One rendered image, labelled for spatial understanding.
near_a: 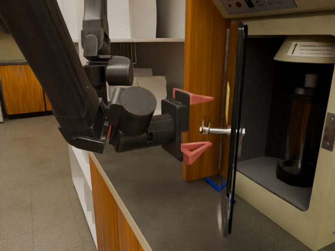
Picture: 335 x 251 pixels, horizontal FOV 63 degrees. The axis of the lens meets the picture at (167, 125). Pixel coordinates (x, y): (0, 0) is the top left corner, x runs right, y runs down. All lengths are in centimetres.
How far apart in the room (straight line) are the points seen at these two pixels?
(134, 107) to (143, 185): 47
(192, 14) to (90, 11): 26
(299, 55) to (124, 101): 38
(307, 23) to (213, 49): 28
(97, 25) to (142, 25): 104
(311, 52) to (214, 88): 29
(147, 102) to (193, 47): 37
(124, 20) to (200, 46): 92
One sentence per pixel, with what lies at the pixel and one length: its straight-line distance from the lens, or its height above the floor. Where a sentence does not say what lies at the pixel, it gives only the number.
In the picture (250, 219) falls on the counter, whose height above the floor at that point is 94.
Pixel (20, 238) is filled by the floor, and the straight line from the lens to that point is 236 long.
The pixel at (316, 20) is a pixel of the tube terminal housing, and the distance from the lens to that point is 60.
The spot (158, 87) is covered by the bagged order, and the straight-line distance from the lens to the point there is 175.
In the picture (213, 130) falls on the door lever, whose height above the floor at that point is 120.
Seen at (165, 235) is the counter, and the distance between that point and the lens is 67.
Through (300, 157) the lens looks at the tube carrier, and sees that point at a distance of 73.
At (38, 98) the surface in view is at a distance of 539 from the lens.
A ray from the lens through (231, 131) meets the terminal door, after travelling 48.
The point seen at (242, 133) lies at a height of 120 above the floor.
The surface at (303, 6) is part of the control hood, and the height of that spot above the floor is 142.
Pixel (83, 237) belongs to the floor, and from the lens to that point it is 221.
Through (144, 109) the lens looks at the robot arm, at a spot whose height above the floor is 126.
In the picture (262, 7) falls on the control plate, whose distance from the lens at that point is 64.
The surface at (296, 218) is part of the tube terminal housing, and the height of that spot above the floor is 99.
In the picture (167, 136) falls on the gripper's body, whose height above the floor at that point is 120.
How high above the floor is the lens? 137
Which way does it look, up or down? 18 degrees down
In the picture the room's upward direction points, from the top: straight up
